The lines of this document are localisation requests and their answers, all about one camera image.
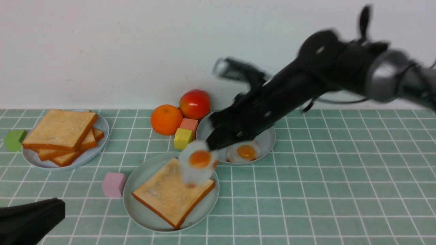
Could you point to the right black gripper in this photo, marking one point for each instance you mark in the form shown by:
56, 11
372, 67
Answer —
262, 106

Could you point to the fried egg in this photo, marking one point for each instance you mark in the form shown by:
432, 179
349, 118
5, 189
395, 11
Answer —
243, 152
197, 163

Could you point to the toast slice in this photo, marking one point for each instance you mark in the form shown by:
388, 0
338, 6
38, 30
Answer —
68, 159
61, 130
91, 141
166, 195

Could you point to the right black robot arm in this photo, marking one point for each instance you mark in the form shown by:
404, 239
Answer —
323, 64

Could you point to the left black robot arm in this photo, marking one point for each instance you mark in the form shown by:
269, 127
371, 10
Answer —
29, 223

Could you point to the pink-orange cube block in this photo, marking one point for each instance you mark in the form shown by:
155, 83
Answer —
190, 124

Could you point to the yellow cube block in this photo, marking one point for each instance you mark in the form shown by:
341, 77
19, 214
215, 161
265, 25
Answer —
182, 138

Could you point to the red tomato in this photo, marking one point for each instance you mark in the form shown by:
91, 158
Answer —
195, 104

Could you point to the grey egg plate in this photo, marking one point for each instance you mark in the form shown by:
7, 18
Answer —
265, 141

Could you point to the orange fruit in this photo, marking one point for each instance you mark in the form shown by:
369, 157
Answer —
166, 119

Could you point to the green centre plate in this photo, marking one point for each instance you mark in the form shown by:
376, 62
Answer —
145, 217

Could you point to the pink cube block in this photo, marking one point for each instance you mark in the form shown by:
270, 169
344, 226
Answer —
113, 185

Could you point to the grey bread plate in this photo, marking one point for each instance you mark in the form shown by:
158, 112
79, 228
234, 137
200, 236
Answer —
33, 158

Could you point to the green cube block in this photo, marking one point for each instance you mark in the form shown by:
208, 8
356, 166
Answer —
13, 140

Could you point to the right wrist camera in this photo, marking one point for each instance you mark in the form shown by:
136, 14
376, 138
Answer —
239, 71

